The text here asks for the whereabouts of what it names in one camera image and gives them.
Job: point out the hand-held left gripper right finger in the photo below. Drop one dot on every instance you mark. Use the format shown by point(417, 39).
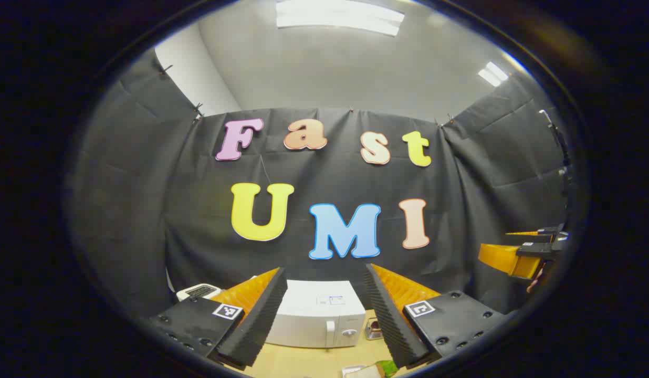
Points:
point(387, 320)

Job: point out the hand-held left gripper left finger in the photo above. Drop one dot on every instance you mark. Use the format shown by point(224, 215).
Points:
point(256, 325)

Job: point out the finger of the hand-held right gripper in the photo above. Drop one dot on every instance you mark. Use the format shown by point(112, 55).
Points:
point(529, 232)
point(503, 258)

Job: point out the bread and lettuce sandwich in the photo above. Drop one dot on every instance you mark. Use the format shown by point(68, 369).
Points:
point(377, 370)

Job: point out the white microwave oven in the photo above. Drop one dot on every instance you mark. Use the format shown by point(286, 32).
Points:
point(314, 320)

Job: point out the small metal cup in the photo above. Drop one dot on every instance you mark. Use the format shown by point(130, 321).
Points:
point(374, 329)

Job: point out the white rectangular sandwich tray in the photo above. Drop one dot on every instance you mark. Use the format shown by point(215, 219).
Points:
point(349, 370)

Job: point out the white toaster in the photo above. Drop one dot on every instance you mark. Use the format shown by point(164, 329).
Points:
point(198, 291)

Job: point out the black backdrop cloth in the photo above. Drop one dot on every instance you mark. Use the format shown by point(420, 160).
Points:
point(146, 210)

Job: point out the long ceiling light panel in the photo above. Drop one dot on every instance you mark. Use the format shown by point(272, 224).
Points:
point(337, 17)

